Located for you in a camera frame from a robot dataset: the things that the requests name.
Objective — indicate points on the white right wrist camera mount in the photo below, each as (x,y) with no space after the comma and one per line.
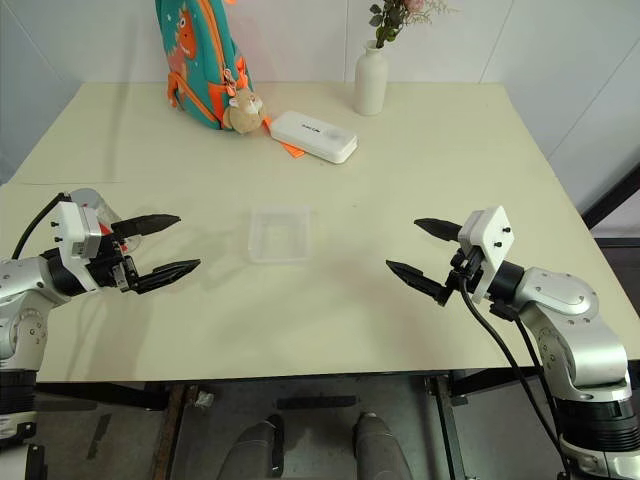
(492,235)

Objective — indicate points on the teal orange dinosaur backpack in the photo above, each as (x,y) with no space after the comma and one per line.
(200,55)

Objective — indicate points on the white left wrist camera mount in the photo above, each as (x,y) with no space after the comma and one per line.
(75,230)

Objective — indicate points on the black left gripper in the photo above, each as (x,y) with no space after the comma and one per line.
(107,270)

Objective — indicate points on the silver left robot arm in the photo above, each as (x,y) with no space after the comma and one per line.
(20,280)

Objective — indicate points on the white rectangular case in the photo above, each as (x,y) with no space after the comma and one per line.
(315,136)

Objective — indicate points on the pink flower bouquet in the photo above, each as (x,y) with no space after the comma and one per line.
(387,20)

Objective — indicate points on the white ceramic vase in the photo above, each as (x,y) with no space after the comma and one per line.
(371,82)

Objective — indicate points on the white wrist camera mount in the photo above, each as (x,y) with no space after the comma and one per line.
(75,230)
(492,235)

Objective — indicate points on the rusty metal bar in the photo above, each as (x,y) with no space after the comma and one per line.
(172,430)

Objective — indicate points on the clear plastic container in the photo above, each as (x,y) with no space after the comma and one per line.
(281,235)

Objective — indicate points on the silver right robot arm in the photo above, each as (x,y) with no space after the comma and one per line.
(560,295)

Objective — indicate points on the grey rounded shape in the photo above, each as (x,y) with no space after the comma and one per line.
(252,447)
(380,447)

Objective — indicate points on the black metal table frame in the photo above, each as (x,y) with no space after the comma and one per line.
(100,395)

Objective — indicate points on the black flat strip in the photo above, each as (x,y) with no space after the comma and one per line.
(317,402)

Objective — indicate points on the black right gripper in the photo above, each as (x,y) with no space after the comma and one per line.
(465,270)

